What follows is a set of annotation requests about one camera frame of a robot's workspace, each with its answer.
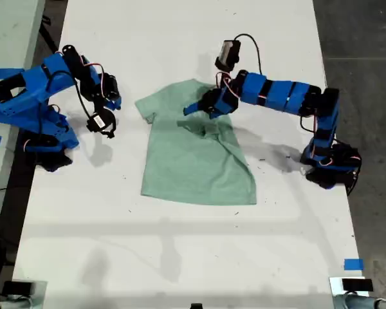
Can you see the blue tape square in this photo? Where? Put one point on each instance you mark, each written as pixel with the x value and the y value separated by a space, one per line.
pixel 354 264

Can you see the black camera stalk gripper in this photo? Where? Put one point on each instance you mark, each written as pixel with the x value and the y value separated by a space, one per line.
pixel 97 106
pixel 228 75

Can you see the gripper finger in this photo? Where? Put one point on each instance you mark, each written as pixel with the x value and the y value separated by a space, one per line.
pixel 196 107
pixel 215 114
pixel 117 103
pixel 109 104

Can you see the pale green T-shirt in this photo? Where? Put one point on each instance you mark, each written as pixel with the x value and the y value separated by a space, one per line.
pixel 193 167

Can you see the silver mounting plate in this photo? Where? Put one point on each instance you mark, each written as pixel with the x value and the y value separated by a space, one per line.
pixel 336 284
pixel 40 296

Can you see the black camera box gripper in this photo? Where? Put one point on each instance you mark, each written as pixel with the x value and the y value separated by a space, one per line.
pixel 98 121
pixel 226 51

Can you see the small black box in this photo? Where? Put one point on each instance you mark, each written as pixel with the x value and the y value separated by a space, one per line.
pixel 357 284
pixel 17 287

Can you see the small black clamp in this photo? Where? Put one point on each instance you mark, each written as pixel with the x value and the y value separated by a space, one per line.
pixel 196 306

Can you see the long blue tape strip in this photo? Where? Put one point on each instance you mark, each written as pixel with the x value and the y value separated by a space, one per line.
pixel 6 73

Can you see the pale side table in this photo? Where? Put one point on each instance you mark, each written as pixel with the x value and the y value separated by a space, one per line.
pixel 6 32

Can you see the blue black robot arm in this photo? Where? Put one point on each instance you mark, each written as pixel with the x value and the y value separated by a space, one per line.
pixel 276 91
pixel 22 96

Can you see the black stand leg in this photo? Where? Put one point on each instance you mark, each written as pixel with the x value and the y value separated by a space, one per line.
pixel 48 35

